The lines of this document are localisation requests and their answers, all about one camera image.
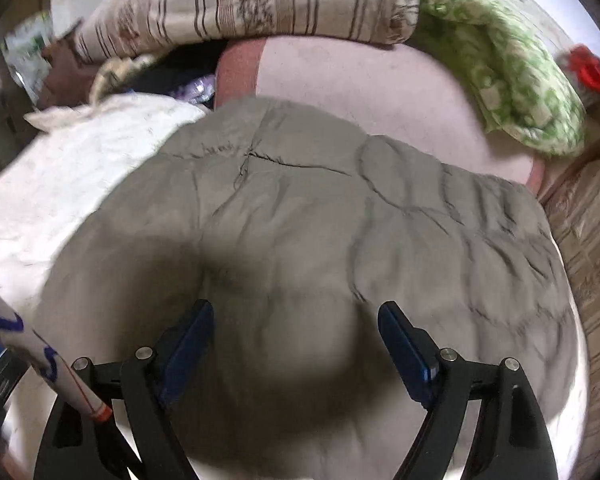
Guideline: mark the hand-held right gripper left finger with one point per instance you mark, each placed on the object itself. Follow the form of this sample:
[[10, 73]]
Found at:
[[189, 347]]

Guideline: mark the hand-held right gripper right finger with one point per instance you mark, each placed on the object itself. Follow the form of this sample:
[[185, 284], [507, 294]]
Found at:
[[405, 355]]

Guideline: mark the olive puffer jacket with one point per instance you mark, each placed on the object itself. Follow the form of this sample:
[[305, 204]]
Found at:
[[305, 220]]

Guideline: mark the white patterned bed sheet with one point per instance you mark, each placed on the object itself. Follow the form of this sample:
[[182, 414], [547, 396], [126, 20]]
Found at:
[[80, 175]]

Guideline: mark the large striped floral cushion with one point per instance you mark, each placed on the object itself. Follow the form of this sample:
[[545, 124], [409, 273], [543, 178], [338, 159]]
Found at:
[[590, 240]]

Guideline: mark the crinkled plastic wrapper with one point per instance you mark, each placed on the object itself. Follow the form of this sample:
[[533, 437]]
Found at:
[[195, 89]]

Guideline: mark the pink brown pillow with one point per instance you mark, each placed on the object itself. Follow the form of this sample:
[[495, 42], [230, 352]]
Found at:
[[355, 90]]

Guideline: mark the brown cloth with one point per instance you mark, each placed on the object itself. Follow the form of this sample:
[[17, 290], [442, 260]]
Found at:
[[65, 67]]

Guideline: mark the cream knitted cloth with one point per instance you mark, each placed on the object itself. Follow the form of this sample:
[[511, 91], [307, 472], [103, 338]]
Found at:
[[117, 67]]

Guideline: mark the green patterned blanket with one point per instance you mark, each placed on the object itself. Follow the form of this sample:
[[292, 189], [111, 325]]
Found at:
[[505, 60]]

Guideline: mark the small red ornament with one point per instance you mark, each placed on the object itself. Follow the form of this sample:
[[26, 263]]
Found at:
[[592, 70]]

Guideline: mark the small striped floral pillow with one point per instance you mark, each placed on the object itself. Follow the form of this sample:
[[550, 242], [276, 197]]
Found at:
[[230, 0]]

